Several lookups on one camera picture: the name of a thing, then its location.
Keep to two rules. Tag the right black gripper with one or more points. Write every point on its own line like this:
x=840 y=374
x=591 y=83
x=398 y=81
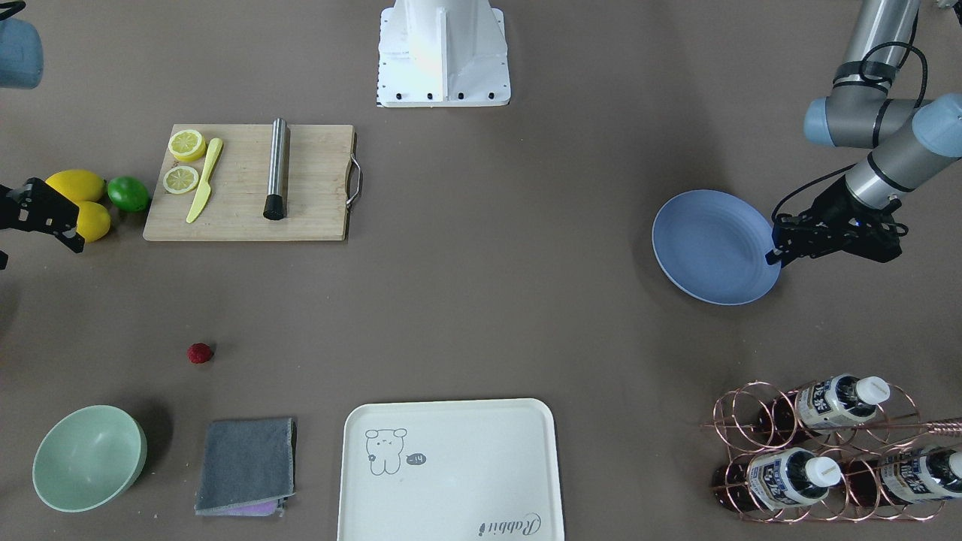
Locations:
x=39 y=207

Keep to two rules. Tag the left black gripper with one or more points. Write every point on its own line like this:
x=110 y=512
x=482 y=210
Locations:
x=832 y=200

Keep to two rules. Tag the blue round plate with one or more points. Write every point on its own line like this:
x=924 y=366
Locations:
x=713 y=246

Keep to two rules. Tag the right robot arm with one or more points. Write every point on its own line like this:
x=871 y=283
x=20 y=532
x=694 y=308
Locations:
x=22 y=55

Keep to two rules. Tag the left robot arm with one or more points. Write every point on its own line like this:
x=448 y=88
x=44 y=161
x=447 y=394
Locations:
x=909 y=141

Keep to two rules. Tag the red strawberry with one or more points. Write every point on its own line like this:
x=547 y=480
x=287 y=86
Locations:
x=200 y=353

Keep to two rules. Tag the lower whole lemon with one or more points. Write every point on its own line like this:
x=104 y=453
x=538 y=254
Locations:
x=93 y=221

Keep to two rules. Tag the whole lemon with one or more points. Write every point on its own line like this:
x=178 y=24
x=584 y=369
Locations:
x=78 y=185
x=93 y=221

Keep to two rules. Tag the upper whole lemon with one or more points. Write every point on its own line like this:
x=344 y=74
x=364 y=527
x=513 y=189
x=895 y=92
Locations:
x=78 y=185

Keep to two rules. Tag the green lime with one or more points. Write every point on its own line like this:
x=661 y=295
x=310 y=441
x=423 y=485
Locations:
x=128 y=194

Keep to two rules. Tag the lower lemon half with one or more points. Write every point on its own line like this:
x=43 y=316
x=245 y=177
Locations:
x=180 y=180

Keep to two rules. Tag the lemon half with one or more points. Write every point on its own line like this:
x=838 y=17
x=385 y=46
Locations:
x=180 y=180
x=187 y=145

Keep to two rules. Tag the yellow plastic knife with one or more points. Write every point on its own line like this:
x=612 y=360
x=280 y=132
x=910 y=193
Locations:
x=203 y=190

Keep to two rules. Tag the upper lemon half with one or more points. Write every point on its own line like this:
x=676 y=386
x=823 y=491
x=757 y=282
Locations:
x=187 y=145

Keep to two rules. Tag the rear tea bottle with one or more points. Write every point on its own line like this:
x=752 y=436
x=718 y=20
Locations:
x=932 y=473
x=839 y=402

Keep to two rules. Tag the tea bottle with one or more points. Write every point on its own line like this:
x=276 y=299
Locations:
x=932 y=473
x=774 y=481
x=839 y=402

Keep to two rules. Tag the steel muddler black tip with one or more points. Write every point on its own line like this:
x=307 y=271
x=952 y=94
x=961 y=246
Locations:
x=275 y=203

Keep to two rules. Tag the green bowl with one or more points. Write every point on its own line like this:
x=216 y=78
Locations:
x=89 y=458

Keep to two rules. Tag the front tea bottle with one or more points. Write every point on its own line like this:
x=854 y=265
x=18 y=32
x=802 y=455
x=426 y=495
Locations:
x=774 y=481

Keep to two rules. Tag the wooden cutting board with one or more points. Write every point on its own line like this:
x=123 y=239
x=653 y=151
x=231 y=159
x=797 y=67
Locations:
x=316 y=198

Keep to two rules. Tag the grey folded cloth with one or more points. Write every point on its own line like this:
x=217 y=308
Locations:
x=246 y=462

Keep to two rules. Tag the purple cloth under grey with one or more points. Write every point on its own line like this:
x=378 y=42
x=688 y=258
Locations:
x=265 y=509

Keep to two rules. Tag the cream rabbit tray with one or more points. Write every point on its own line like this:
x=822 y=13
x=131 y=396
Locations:
x=451 y=470

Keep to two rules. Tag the copper wire bottle rack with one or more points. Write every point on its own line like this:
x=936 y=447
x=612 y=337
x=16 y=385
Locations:
x=744 y=419

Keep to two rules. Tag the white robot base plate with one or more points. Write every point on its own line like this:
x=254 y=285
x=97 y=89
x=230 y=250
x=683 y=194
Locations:
x=442 y=54

